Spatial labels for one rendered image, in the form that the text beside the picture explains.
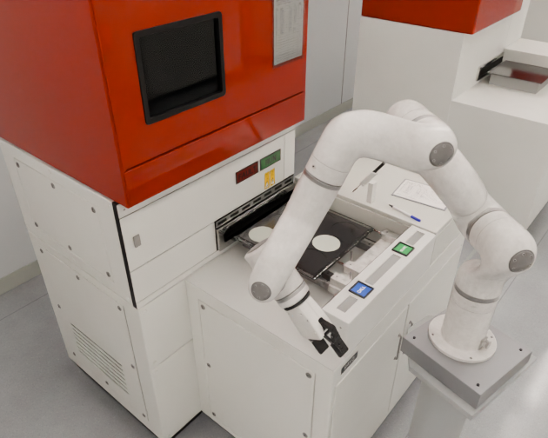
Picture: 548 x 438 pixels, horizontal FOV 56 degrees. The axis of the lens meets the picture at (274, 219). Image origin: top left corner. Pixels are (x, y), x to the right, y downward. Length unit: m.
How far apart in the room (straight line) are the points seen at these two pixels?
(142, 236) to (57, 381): 1.28
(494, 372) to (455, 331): 0.14
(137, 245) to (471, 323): 0.98
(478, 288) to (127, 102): 1.01
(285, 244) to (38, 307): 2.23
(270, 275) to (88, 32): 0.69
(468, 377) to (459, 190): 0.54
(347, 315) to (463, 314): 0.31
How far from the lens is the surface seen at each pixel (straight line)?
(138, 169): 1.45
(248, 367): 1.85
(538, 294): 3.33
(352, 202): 1.99
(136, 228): 1.59
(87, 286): 2.01
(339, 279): 1.68
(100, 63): 1.32
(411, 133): 1.06
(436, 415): 1.78
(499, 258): 1.32
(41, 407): 2.68
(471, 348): 1.58
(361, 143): 1.07
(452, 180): 1.21
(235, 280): 1.81
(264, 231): 1.90
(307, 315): 1.22
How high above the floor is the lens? 2.00
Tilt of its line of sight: 34 degrees down
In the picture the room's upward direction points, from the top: straight up
